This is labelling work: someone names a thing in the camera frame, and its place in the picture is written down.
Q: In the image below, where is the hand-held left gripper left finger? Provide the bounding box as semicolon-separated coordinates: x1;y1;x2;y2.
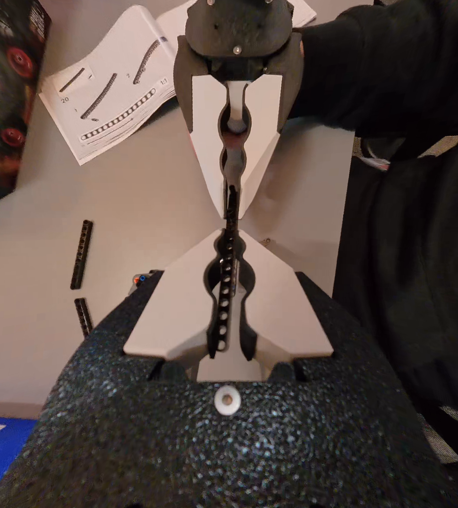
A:
123;228;226;381

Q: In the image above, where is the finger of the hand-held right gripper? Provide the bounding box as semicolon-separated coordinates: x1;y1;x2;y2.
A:
191;75;230;214
238;74;284;220

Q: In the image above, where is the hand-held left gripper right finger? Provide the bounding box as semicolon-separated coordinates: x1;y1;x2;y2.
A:
236;229;335;381

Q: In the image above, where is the long black toy beam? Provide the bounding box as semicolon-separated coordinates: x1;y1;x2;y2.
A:
208;184;241;360

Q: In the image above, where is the grey toy brick assembly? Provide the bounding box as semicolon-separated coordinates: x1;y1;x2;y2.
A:
127;270;163;297

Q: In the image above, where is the short black toy beam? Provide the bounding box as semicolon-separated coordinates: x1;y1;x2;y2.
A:
74;298;94;339

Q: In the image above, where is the white instruction booklet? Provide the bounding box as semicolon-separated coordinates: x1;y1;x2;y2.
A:
38;0;318;166

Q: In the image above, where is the person's black clothing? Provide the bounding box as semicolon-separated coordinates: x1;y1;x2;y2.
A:
331;119;458;508

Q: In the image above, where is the black toy set box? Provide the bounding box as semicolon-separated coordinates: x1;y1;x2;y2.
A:
0;0;52;216

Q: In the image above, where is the blue bin with white label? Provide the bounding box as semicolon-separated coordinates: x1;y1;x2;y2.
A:
0;414;40;508

